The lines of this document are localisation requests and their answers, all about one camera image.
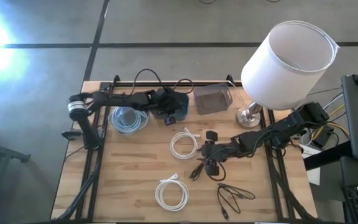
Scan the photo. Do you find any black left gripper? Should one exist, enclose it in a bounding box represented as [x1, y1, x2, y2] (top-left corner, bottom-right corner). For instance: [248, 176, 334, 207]
[149, 86, 183, 126]

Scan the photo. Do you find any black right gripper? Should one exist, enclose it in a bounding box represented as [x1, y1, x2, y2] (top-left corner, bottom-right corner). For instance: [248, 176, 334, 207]
[200, 130, 241, 177]

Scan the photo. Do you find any black usb cable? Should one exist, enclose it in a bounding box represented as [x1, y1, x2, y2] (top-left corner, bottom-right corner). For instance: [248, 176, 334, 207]
[216, 182, 257, 221]
[188, 157, 227, 182]

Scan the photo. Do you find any white USB cable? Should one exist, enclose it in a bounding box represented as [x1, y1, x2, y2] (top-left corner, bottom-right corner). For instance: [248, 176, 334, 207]
[169, 126, 201, 160]
[154, 173, 190, 212]

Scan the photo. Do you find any blue USB cable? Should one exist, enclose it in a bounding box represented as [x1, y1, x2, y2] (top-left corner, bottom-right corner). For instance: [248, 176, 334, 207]
[108, 105, 150, 135]

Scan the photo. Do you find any dark grey rounded tray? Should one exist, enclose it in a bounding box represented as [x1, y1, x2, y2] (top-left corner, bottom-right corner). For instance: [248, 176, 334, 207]
[152, 91, 190, 122]

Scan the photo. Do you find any translucent grey plastic bin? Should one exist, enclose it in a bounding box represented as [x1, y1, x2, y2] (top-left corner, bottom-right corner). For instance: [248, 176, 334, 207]
[193, 83, 233, 116]

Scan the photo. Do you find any white paper sheet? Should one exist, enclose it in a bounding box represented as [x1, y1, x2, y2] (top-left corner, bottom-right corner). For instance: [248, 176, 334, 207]
[300, 144, 322, 187]

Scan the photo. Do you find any chrome lamp with white shade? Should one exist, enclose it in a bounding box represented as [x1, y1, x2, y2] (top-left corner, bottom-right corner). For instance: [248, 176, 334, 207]
[234, 20, 341, 130]

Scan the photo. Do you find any black power box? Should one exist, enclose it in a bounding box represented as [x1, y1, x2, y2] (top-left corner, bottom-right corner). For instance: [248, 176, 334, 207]
[312, 126, 335, 149]

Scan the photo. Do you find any black metal beam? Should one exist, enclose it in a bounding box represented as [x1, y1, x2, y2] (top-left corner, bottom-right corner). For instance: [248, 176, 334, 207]
[303, 141, 352, 171]

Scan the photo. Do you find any black floor stand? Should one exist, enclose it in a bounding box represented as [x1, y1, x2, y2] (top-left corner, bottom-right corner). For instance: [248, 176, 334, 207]
[0, 124, 31, 195]

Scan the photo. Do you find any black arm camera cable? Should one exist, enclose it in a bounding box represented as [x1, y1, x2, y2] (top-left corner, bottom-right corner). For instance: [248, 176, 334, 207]
[131, 68, 195, 96]

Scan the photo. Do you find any black loose USB cable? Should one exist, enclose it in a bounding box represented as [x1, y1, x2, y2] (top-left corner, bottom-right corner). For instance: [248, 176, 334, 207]
[216, 182, 257, 221]

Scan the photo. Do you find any black exterior camera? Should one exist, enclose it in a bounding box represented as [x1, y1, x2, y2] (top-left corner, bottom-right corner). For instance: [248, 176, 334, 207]
[61, 129, 83, 141]

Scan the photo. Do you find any yellow and white cable bundle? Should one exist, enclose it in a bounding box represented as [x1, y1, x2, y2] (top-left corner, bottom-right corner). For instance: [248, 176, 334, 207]
[309, 86, 351, 141]

